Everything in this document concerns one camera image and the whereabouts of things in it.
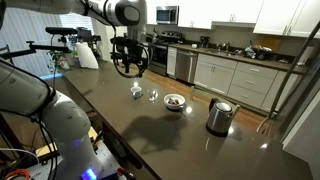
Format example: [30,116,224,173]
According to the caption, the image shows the stainless steel microwave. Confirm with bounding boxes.
[155,5,180,25]

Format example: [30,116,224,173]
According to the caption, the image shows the stainless steel dishwasher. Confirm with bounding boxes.
[175,49,199,84]

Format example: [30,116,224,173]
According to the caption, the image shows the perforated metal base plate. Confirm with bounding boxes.
[26,141,122,180]

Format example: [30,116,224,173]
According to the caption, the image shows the white vertical curtain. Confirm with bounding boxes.
[0,8,63,78]

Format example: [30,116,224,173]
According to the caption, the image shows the orange black clamp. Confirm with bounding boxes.
[115,166,137,180]

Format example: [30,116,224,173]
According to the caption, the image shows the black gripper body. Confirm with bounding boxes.
[110,36,150,66]

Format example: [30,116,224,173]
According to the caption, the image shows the orange cable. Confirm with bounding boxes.
[3,168,32,180]

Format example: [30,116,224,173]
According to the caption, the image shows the white plastic jug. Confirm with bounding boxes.
[75,42,100,70]

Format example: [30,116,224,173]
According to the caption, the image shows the mixed nuts and dried fruit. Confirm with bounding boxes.
[167,97,181,106]

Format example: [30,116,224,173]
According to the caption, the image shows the clear drinking glass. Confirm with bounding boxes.
[149,89,159,102]

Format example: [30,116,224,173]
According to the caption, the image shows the wooden cutting board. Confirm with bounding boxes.
[254,34,283,53]

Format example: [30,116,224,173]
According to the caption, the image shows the black bar camera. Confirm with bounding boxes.
[45,26,78,36]

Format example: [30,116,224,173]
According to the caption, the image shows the wooden chair back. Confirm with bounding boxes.
[188,84,218,104]

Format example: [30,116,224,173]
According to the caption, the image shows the white paper towel roll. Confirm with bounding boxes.
[297,44,315,67]

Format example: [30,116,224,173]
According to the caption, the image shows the white lower kitchen cabinets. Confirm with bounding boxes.
[166,46,301,113]

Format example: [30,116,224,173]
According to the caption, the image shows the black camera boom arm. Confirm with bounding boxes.
[0,40,73,61]

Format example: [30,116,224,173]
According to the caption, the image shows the white ceramic bowl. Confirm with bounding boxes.
[163,93,186,111]

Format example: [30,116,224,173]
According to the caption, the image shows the white upper kitchen cabinets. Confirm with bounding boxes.
[145,0,320,38]

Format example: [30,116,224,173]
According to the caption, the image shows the grey metal stand pole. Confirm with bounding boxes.
[256,19,320,134]

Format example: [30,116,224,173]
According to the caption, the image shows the black coffee maker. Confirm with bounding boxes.
[199,35,211,49]

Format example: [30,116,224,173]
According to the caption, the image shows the white horizontal window blinds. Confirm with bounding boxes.
[59,13,95,36]

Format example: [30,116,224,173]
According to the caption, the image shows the green potted plant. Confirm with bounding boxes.
[48,49,72,71]

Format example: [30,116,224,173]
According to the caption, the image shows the white ceramic mug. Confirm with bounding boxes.
[130,85,143,99]

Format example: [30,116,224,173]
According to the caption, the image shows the chrome sink faucet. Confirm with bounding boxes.
[220,41,232,53]

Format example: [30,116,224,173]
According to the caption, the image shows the pile of dishes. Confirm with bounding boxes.
[244,44,274,62]

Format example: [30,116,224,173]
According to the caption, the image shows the white kitchen cabinets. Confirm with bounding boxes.
[145,0,320,38]
[166,46,301,113]

